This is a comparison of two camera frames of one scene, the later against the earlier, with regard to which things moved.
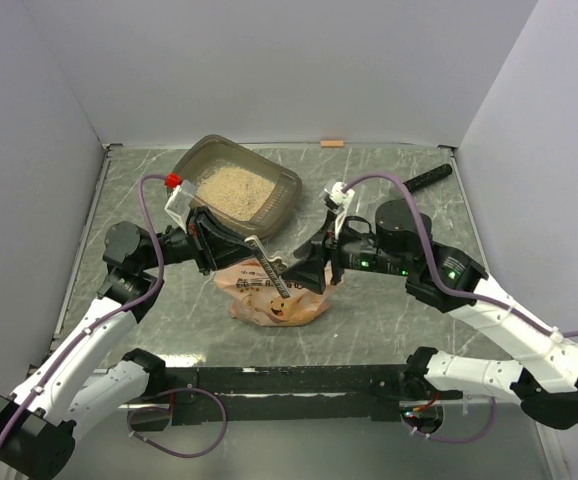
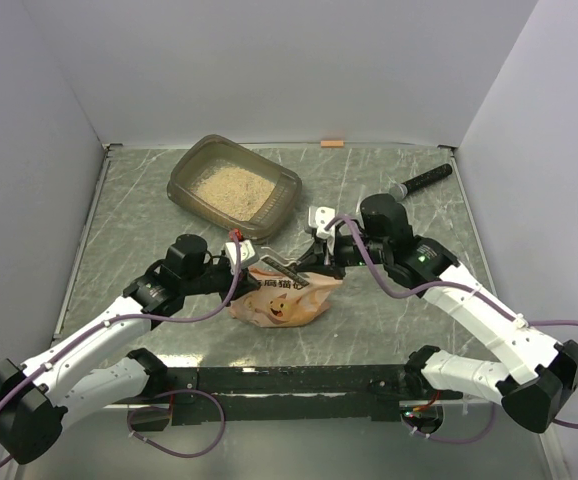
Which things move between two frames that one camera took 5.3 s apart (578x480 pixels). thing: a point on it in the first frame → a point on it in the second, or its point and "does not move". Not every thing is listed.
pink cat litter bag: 253,296 does not move
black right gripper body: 363,253 does not move
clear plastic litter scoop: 362,198 does not move
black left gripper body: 179,246 → 220,279
